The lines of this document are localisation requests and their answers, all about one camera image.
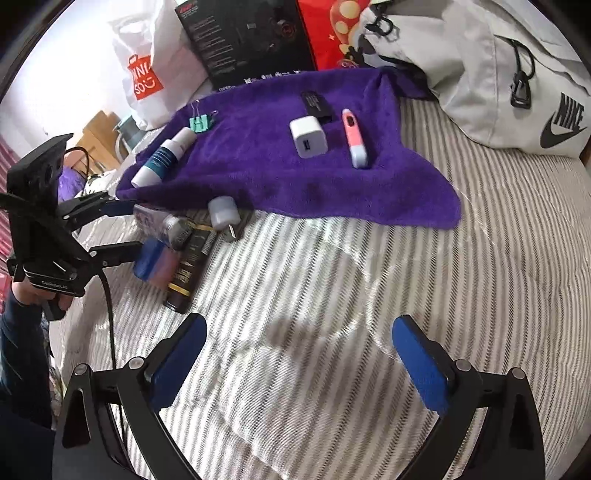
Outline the purple plush toy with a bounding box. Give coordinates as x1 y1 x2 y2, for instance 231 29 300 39
58 166 87 203

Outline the white USB night light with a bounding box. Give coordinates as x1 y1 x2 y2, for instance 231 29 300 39
208 196 242 242

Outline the white USB charger cube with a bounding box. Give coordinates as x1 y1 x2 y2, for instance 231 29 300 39
290 116 329 159

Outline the purple towel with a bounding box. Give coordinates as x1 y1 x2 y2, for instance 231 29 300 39
116 68 461 229

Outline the black gold tube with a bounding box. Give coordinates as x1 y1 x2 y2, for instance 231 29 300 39
164 224 217 314

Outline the blue cap orange jar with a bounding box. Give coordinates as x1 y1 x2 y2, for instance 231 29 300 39
133 237 180 291

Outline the red paper gift bag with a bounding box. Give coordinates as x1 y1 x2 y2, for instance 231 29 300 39
297 0 370 70

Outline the wooden headboard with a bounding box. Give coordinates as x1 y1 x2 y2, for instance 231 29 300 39
76 111 120 174

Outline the blue white balm tube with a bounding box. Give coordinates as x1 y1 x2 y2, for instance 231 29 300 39
131 127 197 188

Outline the clear plastic bottle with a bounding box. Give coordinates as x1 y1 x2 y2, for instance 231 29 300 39
133 204 193 251

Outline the white Miniso shopping bag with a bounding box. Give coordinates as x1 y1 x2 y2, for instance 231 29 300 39
110 1 207 131

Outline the green binder clip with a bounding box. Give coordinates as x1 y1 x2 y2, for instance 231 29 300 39
188 100 218 134

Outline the black USB stick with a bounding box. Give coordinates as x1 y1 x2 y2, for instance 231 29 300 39
301 90 335 125

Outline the pink white thermometer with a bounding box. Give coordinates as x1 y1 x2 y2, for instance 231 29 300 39
342 109 369 169

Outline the black product box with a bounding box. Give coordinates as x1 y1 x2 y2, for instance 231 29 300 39
175 0 315 91

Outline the person's left hand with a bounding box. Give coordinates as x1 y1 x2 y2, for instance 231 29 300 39
11 279 73 311

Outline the teal kettle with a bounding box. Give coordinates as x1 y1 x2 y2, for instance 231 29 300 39
114 116 145 156

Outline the grey Nike bag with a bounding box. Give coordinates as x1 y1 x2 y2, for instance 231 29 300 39
361 1 590 158

